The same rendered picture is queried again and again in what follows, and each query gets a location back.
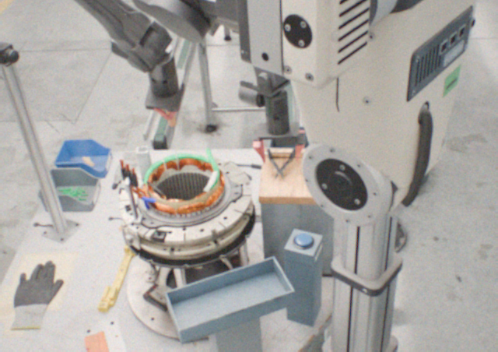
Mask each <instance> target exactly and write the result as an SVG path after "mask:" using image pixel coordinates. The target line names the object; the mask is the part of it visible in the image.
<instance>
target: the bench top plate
mask: <svg viewBox="0 0 498 352"><path fill-rule="evenodd" d="M176 151H177V153H192V154H198V155H207V153H206V150H150V151H149V154H150V158H151V162H152V164H154V163H155V162H157V161H160V159H163V158H164V157H168V156H169V155H173V154H175V153H176ZM211 151H212V155H213V156H214V157H218V158H222V159H224V160H227V161H229V163H230V161H232V162H234V163H235V164H259V165H262V159H261V157H260V156H259V155H258V153H257V152H256V151H255V150H254V149H227V150H211ZM111 152H112V156H113V157H112V159H113V160H112V162H111V165H110V169H109V171H108V174H107V176H106V177H105V178H101V179H100V184H101V192H100V195H99V197H98V199H97V201H96V205H95V206H94V207H93V210H92V211H90V212H63V213H64V216H65V218H68V219H70V220H74V221H76V222H78V223H80V224H82V226H81V227H80V228H79V229H78V230H77V231H76V232H75V233H74V234H73V235H72V236H71V237H70V238H69V239H68V240H67V241H66V242H65V243H64V244H61V243H58V242H56V241H53V240H51V239H49V238H45V237H43V236H41V235H40V234H41V233H42V232H43V231H44V230H45V229H46V228H48V227H49V226H47V227H42V226H38V227H34V226H33V224H34V223H36V222H38V223H39V224H42V225H47V224H52V222H51V218H50V215H49V212H46V211H45V209H44V206H43V204H42V202H40V205H39V207H38V209H37V211H36V213H35V215H34V217H33V221H32V223H31V225H30V227H29V229H28V231H27V232H26V235H25V237H24V239H23V241H22V243H21V245H20V247H19V249H18V251H17V253H16V255H15V257H14V259H13V261H12V263H11V265H10V267H9V269H8V271H7V273H6V275H5V277H4V279H3V281H2V283H1V286H0V293H1V292H2V287H3V285H4V284H10V282H11V279H12V277H13V275H14V272H15V271H16V267H17V266H18V264H19V261H20V259H21V256H22V255H23V254H24V253H51V252H79V257H78V259H77V262H76V264H75V268H74V270H73V273H72V277H71V279H70V282H69V285H68V289H67V291H66V294H65V298H64V300H63V303H62V306H61V310H60V311H47V312H44V315H43V318H42V320H41V324H40V329H25V331H24V333H23V337H16V338H1V336H2V333H3V331H4V328H5V326H6V323H7V322H0V352H87V350H86V345H85V340H84V336H83V332H82V328H85V327H86V328H87V327H90V326H94V325H96V324H98V323H100V322H104V321H107V320H108V319H113V318H116V317H117V321H118V325H119V327H120V331H121V335H122V337H123V341H124V344H125V348H126V351H127V352H211V349H210V344H209V338H204V339H198V340H194V341H191V342H189V343H186V344H183V345H181V342H180V340H179V339H178V338H173V337H168V336H164V335H161V334H160V333H157V332H155V331H153V330H151V329H150V328H148V327H147V326H145V325H144V324H143V323H142V322H140V321H139V319H138V318H137V317H136V316H135V314H134V313H133V311H132V309H131V307H130V305H129V303H128V297H127V282H128V277H129V274H130V272H131V270H132V267H133V266H134V264H135V263H136V261H137V260H138V259H139V255H138V256H136V257H133V258H132V261H131V264H130V266H129V268H128V271H127V274H126V277H125V279H124V282H123V284H122V286H121V289H120V292H119V294H118V296H117V300H116V302H115V304H114V307H110V308H109V310H108V312H98V311H97V308H96V307H97V305H98V303H99V301H100V299H101V298H102V294H103V291H104V289H105V287H106V286H105V285H108V286H110V287H112V284H113V282H114V279H115V277H116V275H117V272H118V270H119V267H120V265H121V262H122V259H123V258H124V255H125V251H124V246H125V244H126V243H125V242H124V240H123V239H124V237H123V234H122V231H120V232H119V229H118V228H119V227H120V226H121V225H122V219H113V220H108V217H110V216H112V217H113V218H115V217H120V218H122V217H121V213H120V210H119V199H120V195H119V189H120V187H121V184H119V185H118V187H117V189H116V190H113V189H112V185H113V183H114V175H115V171H116V169H117V167H118V166H119V164H120V161H119V160H120V159H124V153H126V152H133V151H111ZM207 156H208V155H207ZM239 168H240V169H242V170H243V171H244V172H245V173H247V174H249V175H250V176H251V178H252V181H250V185H248V186H247V187H251V195H252V199H253V204H255V203H256V202H257V200H258V193H259V186H260V179H261V170H258V169H253V168H250V167H239ZM108 233H109V234H108ZM28 235H29V236H28ZM32 236H33V237H32ZM112 238H113V239H112ZM122 238H123V239H122ZM248 239H249V240H251V241H252V242H254V243H255V244H256V245H257V246H258V247H259V248H260V249H261V250H262V252H263V241H262V229H261V221H255V225H254V229H253V231H252V233H251V235H250V237H249V238H248ZM341 251H342V221H339V220H336V219H335V218H334V234H333V258H332V260H333V259H334V258H335V257H336V256H337V255H338V254H339V253H340V252H341ZM108 257H109V258H108ZM98 275H99V276H98ZM97 279H98V280H97ZM94 281H95V282H94ZM100 285H102V286H100ZM332 289H333V277H322V278H321V308H320V311H319V312H318V315H317V318H316V320H315V322H314V325H313V327H311V326H306V325H304V324H301V323H298V322H293V321H290V320H288V319H287V317H286V308H284V309H281V310H278V311H276V312H273V313H270V314H267V315H263V316H262V317H260V323H261V342H262V352H303V351H304V350H305V349H307V348H308V347H309V345H310V343H311V342H312V341H313V340H314V338H315V337H316V336H317V335H318V334H319V332H320V331H321V330H322V329H323V328H324V327H325V326H326V325H327V324H328V323H329V322H330V320H331V313H332ZM92 291H93V292H92ZM73 305H74V306H75V307H74V306H73ZM77 308H78V309H77ZM83 309H84V310H83ZM67 316H68V317H67ZM106 318H107V319H106ZM158 350H161V351H158Z"/></svg>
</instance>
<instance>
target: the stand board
mask: <svg viewBox="0 0 498 352"><path fill-rule="evenodd" d="M270 150H271V153H291V152H292V150H293V149H270ZM288 159H289V158H285V157H273V160H274V161H275V162H276V164H277V165H278V167H279V169H280V168H281V167H282V166H283V162H286V161H287V160H288ZM302 159H303V158H300V156H299V160H298V163H297V162H296V158H294V159H293V162H291V163H290V164H289V165H288V166H287V168H286V169H285V170H286V177H284V180H283V179H282V177H277V178H276V179H275V175H274V170H275V168H274V166H273V165H272V163H271V162H270V161H269V158H268V157H266V158H265V164H264V163H263V161H262V167H261V179H260V186H259V193H258V203H259V204H295V205H317V203H316V202H315V201H314V199H313V197H312V196H311V194H310V193H309V191H308V189H307V186H306V184H305V181H304V178H303V171H302Z"/></svg>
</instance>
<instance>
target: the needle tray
mask: <svg viewBox="0 0 498 352"><path fill-rule="evenodd" d="M164 293H165V298H166V302H167V307H168V309H169V312H170V316H171V318H172V320H173V323H174V327H175V329H176V331H177V335H178V337H179V340H180V342H181V345H183V344H186V343H189V342H191V341H194V340H198V339H201V338H202V337H205V336H209V344H210V349H211V352H262V342H261V323H260V317H262V316H263V315H267V314H270V313H273V312H276V311H278V310H281V309H284V308H288V307H289V306H292V305H295V291H294V289H293V288H292V286H291V284H290V283H289V281H288V279H287V278H286V275H285V274H284V272H283V271H282V269H281V267H280V266H279V264H278V263H277V261H276V259H275V257H274V256H273V257H271V258H268V259H264V260H261V261H259V262H255V263H252V264H250V265H247V266H243V267H240V268H238V269H234V270H230V271H229V272H226V273H222V274H219V275H217V276H213V277H210V278H208V279H205V280H201V281H198V282H196V283H192V284H189V285H187V286H183V287H179V288H177V289H174V290H168V291H167V292H166V291H165V292H164Z"/></svg>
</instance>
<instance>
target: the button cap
mask: <svg viewBox="0 0 498 352"><path fill-rule="evenodd" d="M295 242H296V244H297V245H298V246H300V247H307V246H310V245H311V244H312V243H313V238H312V236H311V235H310V234H307V233H301V234H298V235H297V236H296V237H295Z"/></svg>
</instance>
